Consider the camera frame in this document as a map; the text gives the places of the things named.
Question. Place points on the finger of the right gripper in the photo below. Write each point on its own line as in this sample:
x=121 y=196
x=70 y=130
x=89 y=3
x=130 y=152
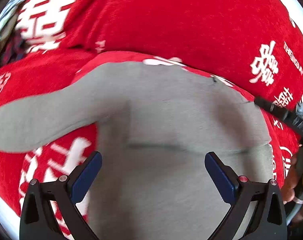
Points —
x=291 y=119

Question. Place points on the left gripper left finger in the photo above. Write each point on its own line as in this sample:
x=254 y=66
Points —
x=37 y=217

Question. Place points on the red blanket white characters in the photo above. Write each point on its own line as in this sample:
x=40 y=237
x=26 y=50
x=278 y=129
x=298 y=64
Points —
x=255 y=45

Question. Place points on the grey white knitted garment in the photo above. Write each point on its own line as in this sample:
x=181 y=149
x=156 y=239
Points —
x=8 y=18

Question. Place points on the grey sweater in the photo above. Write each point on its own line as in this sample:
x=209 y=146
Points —
x=157 y=122

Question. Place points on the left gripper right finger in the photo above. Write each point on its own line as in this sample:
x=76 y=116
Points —
x=268 y=220

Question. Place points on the dark patterned cloth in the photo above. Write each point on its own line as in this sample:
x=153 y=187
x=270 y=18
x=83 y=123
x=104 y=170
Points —
x=14 y=49

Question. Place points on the person's right hand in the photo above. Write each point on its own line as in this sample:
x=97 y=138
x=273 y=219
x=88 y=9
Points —
x=287 y=190

